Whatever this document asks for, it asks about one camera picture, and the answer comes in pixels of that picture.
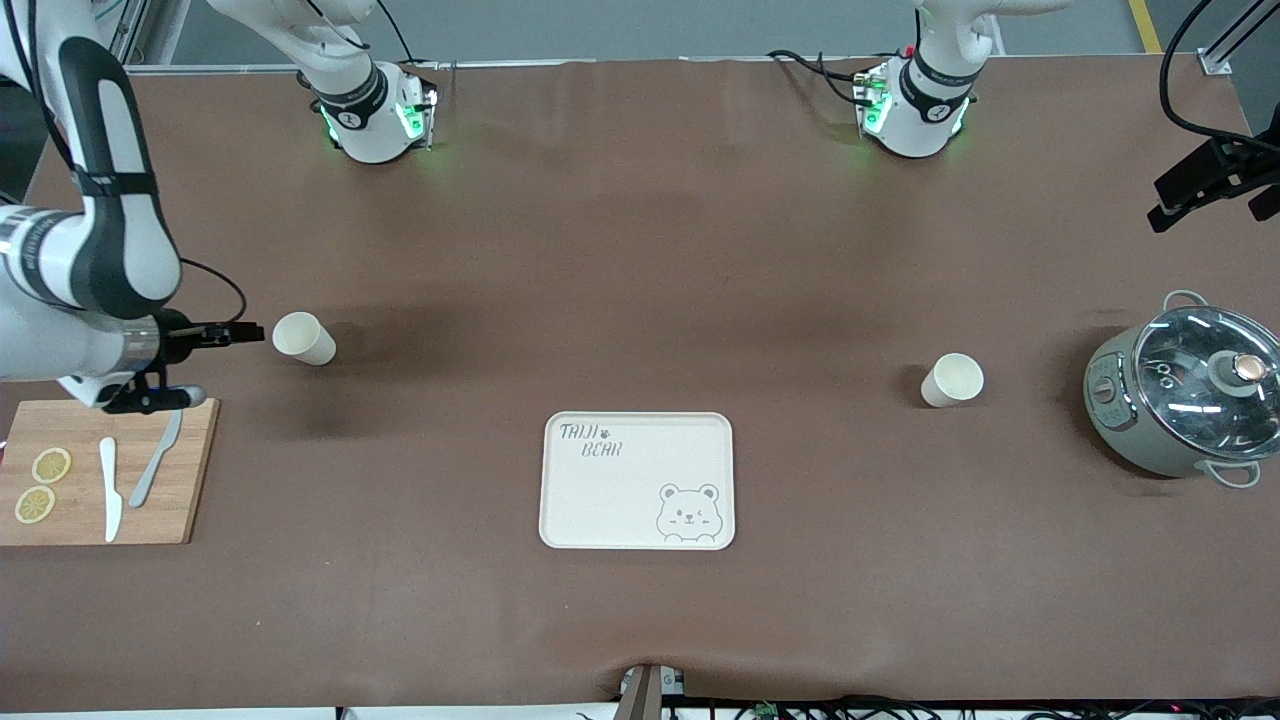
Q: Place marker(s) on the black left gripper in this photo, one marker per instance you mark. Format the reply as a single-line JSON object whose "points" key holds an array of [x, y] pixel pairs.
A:
{"points": [[1196, 172]]}

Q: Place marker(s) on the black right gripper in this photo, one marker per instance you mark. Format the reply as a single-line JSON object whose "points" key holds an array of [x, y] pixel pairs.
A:
{"points": [[178, 337]]}

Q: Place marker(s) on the white plastic cup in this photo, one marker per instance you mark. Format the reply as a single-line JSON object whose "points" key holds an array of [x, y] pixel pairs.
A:
{"points": [[303, 338], [952, 380]]}

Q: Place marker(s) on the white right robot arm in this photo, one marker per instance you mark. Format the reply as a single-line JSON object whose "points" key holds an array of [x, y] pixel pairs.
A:
{"points": [[110, 230]]}

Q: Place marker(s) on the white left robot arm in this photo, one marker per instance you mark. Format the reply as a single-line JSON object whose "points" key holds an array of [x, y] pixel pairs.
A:
{"points": [[925, 115]]}

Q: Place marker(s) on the wooden cutting board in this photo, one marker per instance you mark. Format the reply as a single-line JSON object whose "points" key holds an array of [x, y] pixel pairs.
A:
{"points": [[190, 470]]}

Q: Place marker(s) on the grey plastic knife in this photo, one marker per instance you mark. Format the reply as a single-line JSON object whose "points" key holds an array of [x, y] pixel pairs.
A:
{"points": [[152, 465]]}

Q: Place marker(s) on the glass pot lid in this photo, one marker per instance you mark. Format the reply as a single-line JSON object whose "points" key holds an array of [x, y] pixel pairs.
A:
{"points": [[1190, 380]]}

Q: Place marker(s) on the white plastic knife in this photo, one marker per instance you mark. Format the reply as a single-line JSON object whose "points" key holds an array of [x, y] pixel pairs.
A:
{"points": [[111, 490]]}

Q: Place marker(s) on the yellow lemon slice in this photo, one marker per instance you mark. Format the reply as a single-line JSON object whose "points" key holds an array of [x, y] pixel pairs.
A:
{"points": [[35, 505], [51, 465]]}

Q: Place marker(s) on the brown table mat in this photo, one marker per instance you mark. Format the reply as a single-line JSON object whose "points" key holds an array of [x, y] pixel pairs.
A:
{"points": [[640, 280]]}

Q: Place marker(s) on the cream tray with bear print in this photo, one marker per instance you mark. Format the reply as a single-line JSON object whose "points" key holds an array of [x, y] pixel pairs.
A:
{"points": [[625, 505]]}

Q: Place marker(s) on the aluminium frame profile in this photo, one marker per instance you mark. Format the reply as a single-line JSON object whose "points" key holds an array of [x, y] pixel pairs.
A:
{"points": [[1230, 40], [130, 35]]}

